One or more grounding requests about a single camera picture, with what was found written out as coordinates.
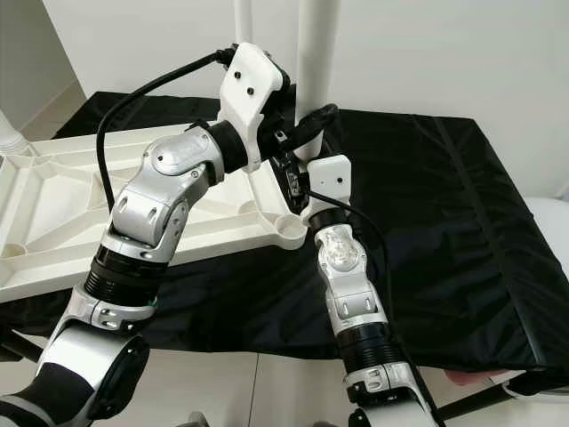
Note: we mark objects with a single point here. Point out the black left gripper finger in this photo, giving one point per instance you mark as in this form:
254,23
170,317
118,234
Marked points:
320,120

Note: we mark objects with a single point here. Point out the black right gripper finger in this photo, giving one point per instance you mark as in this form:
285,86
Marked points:
292,182

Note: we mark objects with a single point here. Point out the white plastic table top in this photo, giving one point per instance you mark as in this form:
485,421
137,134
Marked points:
71,205

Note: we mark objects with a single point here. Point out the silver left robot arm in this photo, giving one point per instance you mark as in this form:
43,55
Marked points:
160,196

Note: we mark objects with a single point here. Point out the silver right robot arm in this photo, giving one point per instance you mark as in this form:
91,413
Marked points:
347,276

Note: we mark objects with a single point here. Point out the black table cloth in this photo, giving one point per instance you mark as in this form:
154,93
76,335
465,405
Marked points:
453,222

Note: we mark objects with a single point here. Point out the grey left robot leg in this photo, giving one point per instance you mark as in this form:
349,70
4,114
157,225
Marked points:
196,419

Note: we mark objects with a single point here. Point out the white curved plastic piece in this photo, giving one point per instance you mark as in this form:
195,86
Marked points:
529,387

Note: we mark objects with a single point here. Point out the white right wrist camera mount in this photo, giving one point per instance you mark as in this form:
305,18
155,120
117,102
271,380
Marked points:
329,182

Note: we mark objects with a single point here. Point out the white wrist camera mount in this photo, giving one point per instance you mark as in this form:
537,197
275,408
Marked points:
329,182
253,89

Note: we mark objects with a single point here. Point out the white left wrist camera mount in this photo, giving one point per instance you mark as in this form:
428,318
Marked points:
253,89

